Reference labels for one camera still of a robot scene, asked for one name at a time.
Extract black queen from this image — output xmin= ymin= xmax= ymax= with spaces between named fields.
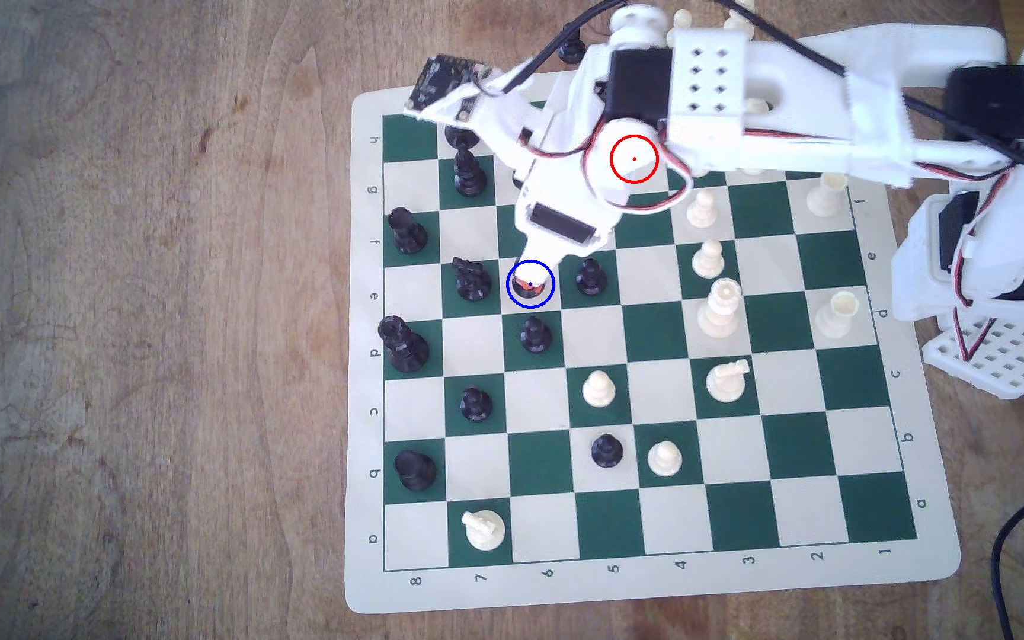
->
xmin=377 ymin=315 xmax=430 ymax=373

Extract white knight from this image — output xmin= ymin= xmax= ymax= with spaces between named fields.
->
xmin=705 ymin=358 xmax=752 ymax=405
xmin=461 ymin=509 xmax=507 ymax=551

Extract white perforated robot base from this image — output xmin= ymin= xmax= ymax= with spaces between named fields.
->
xmin=921 ymin=240 xmax=1024 ymax=401

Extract black knight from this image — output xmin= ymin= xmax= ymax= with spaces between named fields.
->
xmin=452 ymin=257 xmax=492 ymax=303

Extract green white chess mat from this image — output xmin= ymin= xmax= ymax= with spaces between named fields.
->
xmin=343 ymin=66 xmax=962 ymax=615

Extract white rook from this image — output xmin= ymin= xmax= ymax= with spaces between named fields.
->
xmin=814 ymin=290 xmax=860 ymax=340
xmin=806 ymin=173 xmax=850 ymax=220

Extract white queen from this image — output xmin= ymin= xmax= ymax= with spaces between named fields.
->
xmin=697 ymin=277 xmax=743 ymax=340

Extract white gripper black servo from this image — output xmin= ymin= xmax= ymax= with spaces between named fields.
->
xmin=512 ymin=96 xmax=627 ymax=297

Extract red white servo wires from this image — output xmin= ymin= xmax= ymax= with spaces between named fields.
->
xmin=521 ymin=124 xmax=695 ymax=215

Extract gripper camera circuit board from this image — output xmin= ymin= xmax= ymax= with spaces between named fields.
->
xmin=404 ymin=55 xmax=488 ymax=115

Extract black bishop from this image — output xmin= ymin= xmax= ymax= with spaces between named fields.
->
xmin=452 ymin=148 xmax=488 ymax=199

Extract black camera cable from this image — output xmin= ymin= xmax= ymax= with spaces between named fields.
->
xmin=487 ymin=0 xmax=1024 ymax=188

